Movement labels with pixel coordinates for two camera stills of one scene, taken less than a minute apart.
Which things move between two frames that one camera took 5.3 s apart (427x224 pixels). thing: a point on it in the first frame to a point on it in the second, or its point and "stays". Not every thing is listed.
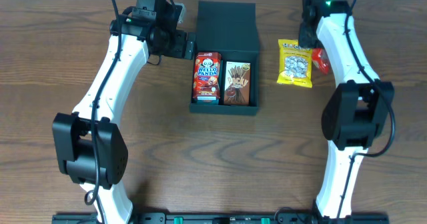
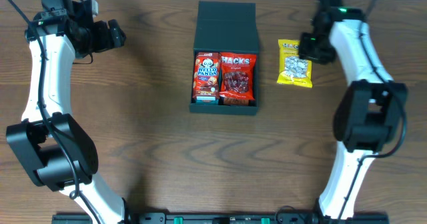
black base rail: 226,218 stays
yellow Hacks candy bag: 295,63 stays
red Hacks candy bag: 321,69 to 237,75
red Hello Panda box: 207,79 stays
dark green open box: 229,28 stays
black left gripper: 178,50 to 103,42
